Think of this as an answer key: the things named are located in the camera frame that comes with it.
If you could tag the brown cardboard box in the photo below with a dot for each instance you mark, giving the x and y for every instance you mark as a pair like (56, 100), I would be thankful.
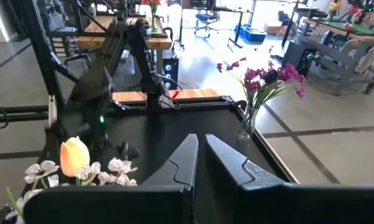
(275, 29)

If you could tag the table with green mat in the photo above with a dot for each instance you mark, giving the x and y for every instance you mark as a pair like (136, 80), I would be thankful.
(354, 31)

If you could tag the cream tulip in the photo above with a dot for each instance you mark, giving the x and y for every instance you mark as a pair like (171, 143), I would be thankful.
(74, 157)

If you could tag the wooden workstation table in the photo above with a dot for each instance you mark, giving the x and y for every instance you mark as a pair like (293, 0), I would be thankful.
(93, 42)

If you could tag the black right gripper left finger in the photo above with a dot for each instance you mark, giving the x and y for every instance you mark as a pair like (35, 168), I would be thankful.
(112, 205)

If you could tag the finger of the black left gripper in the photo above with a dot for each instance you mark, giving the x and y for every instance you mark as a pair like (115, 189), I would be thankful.
(127, 151)

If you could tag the blue office chair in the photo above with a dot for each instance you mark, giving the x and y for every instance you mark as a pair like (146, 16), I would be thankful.
(207, 18)

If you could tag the dark purple tulip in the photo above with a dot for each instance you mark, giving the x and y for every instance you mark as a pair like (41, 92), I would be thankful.
(270, 76)

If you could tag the black rig frame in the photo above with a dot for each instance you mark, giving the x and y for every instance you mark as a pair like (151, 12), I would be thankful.
(40, 46)

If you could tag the red flowers in vase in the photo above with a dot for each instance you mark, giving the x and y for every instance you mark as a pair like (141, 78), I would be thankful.
(154, 9)

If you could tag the black computer tower blue lights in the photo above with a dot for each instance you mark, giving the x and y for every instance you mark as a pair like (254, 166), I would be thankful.
(170, 73)

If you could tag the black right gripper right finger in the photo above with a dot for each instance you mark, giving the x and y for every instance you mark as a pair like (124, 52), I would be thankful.
(298, 205)

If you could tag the white flower bunch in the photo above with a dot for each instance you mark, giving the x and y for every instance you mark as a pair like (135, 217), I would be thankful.
(118, 166)
(39, 171)

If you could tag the blue storage bin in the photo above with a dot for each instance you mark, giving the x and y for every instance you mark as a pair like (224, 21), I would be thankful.
(256, 35)
(241, 29)

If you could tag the clear glass vase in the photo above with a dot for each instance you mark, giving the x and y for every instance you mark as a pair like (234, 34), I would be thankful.
(247, 127)

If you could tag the black computer tower lit fan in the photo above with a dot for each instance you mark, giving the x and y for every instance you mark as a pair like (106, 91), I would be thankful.
(298, 57)

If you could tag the white frame bracket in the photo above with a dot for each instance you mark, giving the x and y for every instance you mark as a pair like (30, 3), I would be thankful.
(52, 112)

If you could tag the black table mat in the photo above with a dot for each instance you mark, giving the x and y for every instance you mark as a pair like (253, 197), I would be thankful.
(174, 124)

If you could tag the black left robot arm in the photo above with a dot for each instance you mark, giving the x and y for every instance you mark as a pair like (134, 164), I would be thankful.
(143, 62)

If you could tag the grey metal bench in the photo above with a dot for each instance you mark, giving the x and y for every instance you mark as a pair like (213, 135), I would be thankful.
(339, 68)

